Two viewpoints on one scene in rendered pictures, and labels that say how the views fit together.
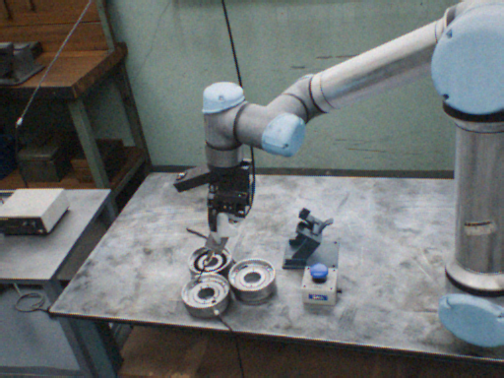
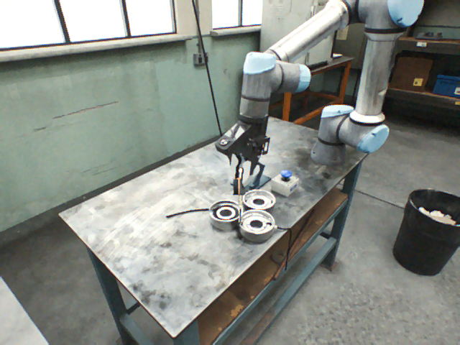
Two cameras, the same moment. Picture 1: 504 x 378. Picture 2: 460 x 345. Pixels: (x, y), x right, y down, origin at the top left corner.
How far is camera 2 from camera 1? 1.03 m
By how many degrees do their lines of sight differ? 55
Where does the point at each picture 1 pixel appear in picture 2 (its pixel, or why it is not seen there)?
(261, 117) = (292, 66)
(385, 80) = (317, 39)
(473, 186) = (387, 69)
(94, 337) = (195, 332)
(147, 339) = not seen: hidden behind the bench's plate
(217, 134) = (268, 87)
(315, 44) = (49, 108)
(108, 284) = (182, 280)
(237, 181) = (262, 127)
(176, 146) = not seen: outside the picture
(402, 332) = (326, 179)
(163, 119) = not seen: outside the picture
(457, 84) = (405, 11)
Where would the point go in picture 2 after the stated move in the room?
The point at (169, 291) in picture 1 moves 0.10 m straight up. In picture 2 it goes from (227, 246) to (227, 218)
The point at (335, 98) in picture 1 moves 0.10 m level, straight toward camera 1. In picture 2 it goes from (292, 57) to (325, 61)
